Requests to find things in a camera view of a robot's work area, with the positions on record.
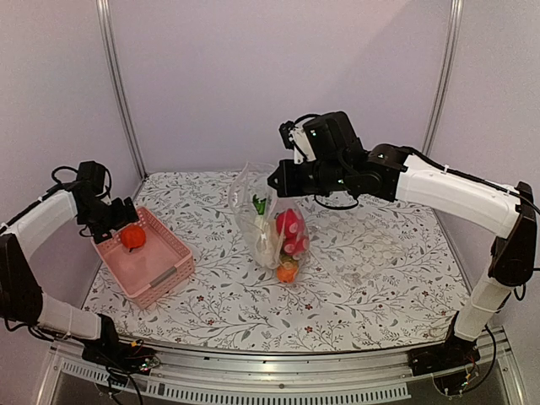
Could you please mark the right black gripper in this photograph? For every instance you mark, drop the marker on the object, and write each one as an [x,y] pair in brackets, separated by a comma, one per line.
[287,187]

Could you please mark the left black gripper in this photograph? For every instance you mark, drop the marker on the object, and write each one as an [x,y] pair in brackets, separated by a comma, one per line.
[122,219]

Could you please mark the red apple toy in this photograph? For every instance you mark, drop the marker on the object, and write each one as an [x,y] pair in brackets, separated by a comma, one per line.
[290,223]

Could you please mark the clear zip top bag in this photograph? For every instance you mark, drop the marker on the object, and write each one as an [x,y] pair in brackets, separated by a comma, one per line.
[253,180]

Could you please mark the white garlic toy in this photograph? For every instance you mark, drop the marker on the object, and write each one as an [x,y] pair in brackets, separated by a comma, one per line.
[265,237]

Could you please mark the orange green papaya toy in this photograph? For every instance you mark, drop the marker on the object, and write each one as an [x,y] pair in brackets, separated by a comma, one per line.
[287,271]

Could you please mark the orange red mango toy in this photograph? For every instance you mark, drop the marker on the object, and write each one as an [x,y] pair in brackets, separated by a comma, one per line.
[295,247]

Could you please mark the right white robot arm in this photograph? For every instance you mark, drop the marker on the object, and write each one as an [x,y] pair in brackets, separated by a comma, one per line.
[329,157]

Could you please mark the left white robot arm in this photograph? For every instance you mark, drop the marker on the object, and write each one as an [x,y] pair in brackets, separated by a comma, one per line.
[52,228]

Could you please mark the pink plastic basket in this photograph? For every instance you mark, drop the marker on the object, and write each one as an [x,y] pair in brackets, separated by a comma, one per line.
[147,272]

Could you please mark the floral tablecloth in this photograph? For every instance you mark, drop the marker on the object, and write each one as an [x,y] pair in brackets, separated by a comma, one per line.
[378,276]

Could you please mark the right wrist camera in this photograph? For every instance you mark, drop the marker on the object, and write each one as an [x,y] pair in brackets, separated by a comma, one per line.
[294,138]

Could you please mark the right aluminium frame post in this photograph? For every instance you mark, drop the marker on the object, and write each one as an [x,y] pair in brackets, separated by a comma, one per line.
[444,79]

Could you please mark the aluminium frame post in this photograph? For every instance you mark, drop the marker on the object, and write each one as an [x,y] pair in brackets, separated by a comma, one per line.
[444,79]
[112,61]

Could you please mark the front aluminium rail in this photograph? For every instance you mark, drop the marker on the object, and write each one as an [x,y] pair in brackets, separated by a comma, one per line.
[198,375]

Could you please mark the left aluminium frame post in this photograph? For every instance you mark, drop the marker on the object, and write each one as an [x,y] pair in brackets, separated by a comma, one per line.
[112,61]

